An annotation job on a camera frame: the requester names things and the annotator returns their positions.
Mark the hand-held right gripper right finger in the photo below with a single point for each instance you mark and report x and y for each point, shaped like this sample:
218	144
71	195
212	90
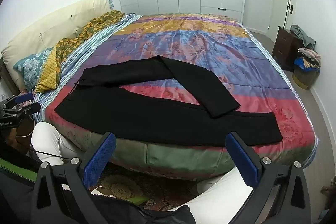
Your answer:
242	161

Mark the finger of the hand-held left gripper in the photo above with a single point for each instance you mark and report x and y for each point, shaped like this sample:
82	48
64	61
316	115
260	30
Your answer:
23	98
32	108

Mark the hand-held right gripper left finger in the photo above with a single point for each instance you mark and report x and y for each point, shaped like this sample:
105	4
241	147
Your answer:
101	158

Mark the black pants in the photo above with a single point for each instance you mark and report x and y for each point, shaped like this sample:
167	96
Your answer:
147	119

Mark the blue patterned pillow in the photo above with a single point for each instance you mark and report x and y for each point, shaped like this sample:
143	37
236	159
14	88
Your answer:
30	66

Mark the person's left leg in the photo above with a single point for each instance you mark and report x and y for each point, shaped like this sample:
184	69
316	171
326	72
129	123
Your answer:
50	140

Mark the person's leg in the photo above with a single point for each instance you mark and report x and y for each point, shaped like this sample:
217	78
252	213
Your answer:
218	192
50	140

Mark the person's right leg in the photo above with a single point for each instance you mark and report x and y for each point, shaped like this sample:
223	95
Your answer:
218	192

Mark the green flat object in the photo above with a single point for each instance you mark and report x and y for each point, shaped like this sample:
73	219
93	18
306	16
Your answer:
137	199

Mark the patterned rug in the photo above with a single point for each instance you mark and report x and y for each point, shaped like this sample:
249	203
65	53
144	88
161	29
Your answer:
162	187

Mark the blue striped bed sheet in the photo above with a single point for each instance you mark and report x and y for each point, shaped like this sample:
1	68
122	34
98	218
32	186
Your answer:
78	53

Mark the person's dark jacket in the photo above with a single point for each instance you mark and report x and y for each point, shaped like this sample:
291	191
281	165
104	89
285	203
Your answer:
13	195

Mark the cream pillows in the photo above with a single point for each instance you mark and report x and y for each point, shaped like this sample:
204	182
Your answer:
52	24

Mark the yellow floral blanket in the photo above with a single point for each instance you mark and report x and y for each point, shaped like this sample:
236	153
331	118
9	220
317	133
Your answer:
78	36

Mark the olive laundry basket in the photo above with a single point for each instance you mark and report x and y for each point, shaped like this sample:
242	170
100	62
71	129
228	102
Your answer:
304	78

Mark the colourful satin bedspread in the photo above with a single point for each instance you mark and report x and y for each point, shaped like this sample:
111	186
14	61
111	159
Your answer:
210	50

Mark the blue garment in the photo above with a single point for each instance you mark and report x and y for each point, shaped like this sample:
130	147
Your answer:
304	63

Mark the dark wooden nightstand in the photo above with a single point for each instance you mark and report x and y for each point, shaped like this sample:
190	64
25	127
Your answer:
284	48

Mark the pink garment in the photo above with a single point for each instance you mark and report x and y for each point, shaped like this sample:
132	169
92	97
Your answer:
311	54

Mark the grey-green garment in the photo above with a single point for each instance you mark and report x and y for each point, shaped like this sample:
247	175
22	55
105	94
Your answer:
304	36

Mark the wall socket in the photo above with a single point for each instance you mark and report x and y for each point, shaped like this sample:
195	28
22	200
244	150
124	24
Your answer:
111	3

